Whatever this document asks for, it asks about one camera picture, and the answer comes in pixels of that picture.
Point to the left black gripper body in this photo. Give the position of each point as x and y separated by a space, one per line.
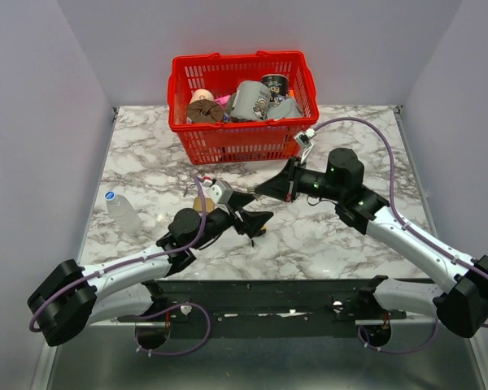
235 221

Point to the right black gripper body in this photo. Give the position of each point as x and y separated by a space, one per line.
294 163

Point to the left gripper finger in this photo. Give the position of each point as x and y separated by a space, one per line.
239 199
254 221

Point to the yellow black padlock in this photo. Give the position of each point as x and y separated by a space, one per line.
260 233

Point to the brass padlock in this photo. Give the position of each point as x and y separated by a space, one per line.
200 202

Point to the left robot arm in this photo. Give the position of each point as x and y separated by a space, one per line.
64 302

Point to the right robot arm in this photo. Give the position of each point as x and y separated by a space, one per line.
458 297

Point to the red plastic shopping basket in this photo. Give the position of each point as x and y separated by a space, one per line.
207 143

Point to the grey printed cloth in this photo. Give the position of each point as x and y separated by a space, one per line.
252 103

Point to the dark printed cup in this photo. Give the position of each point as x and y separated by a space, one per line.
278 86

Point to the pink item in basket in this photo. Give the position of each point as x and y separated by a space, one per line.
223 100

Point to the brown cloth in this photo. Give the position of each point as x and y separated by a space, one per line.
204 112

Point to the beige round ball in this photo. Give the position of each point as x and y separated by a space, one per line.
201 94

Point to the clear plastic water bottle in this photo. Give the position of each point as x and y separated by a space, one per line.
122 212

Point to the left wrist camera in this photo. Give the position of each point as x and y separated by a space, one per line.
220 192

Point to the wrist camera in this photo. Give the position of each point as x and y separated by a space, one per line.
305 143
220 192

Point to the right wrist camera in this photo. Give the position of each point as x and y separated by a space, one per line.
305 143

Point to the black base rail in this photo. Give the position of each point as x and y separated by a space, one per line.
239 309

